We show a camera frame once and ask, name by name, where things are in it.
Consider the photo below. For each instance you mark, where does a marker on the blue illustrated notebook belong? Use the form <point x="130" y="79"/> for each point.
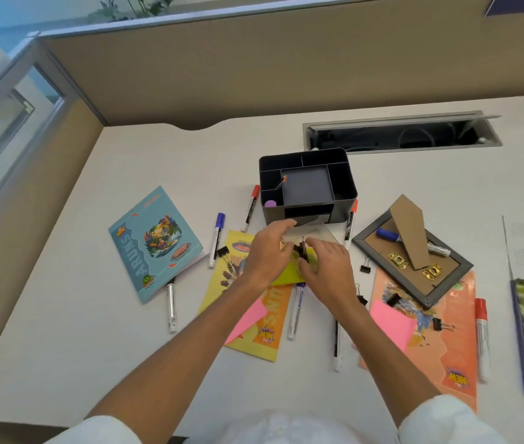
<point x="155" y="245"/>

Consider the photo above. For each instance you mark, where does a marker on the black-barrel white-tipped marker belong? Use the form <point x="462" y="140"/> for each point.
<point x="337" y="346"/>

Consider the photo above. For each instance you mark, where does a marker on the large red-capped white marker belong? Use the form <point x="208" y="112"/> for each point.
<point x="482" y="337"/>

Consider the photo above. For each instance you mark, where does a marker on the person's right fingers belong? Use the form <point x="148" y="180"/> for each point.
<point x="322" y="247"/>

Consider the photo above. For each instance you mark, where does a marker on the white marker with blue print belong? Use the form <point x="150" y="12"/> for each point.
<point x="296" y="309"/>

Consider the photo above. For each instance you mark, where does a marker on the person's white shirt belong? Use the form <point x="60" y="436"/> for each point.
<point x="289" y="430"/>

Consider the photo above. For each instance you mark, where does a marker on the black-capped white marker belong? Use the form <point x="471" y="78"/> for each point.
<point x="171" y="305"/>

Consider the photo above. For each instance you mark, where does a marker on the gold metal latch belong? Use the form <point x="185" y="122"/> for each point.
<point x="397" y="259"/>
<point x="432" y="271"/>

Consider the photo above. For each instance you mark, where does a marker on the yellow-green sticky note pad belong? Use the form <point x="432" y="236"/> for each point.
<point x="287" y="275"/>

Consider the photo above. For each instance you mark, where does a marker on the yellow illustrated notebook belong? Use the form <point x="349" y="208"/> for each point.
<point x="229" y="282"/>

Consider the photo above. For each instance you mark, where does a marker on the orange illustrated notebook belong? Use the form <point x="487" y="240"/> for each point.
<point x="447" y="346"/>

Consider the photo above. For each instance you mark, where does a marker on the red-capped black-barrel marker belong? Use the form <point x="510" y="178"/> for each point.
<point x="350" y="221"/>

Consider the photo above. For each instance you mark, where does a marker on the person's right forearm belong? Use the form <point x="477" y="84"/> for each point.
<point x="382" y="360"/>

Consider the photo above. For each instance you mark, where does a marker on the beige card sheet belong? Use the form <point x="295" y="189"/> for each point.
<point x="322" y="233"/>

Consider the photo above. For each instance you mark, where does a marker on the beige cubicle partition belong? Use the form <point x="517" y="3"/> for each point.
<point x="266" y="73"/>

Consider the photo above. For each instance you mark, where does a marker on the orange-tipped pen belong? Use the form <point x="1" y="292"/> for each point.
<point x="281" y="182"/>

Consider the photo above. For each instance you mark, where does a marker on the person's right hand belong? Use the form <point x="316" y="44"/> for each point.
<point x="333" y="277"/>

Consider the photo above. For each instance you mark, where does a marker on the brown cardboard frame stand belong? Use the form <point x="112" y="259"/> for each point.
<point x="412" y="231"/>

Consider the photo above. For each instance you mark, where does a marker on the green plant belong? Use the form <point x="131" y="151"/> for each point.
<point x="141" y="5"/>

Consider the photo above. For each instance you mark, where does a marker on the person's left fingers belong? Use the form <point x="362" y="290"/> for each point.
<point x="280" y="226"/>

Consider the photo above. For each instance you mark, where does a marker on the grey picture frame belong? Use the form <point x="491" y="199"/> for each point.
<point x="451" y="268"/>

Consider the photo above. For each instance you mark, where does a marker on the large blue-capped white marker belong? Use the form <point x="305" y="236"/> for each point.
<point x="389" y="235"/>

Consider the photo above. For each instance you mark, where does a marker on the person's left hand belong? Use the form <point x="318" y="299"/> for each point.
<point x="266" y="254"/>

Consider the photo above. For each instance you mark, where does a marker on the pink sticky note pad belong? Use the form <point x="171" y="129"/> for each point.
<point x="393" y="323"/>
<point x="248" y="319"/>

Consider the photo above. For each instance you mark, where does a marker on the person's left forearm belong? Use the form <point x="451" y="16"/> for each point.
<point x="183" y="356"/>

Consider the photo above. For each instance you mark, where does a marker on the black binder clip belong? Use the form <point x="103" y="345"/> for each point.
<point x="302" y="252"/>
<point x="362" y="299"/>
<point x="223" y="254"/>
<point x="437" y="324"/>
<point x="365" y="267"/>
<point x="393" y="299"/>

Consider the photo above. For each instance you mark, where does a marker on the black plastic desk organizer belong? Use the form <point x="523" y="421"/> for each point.
<point x="308" y="184"/>

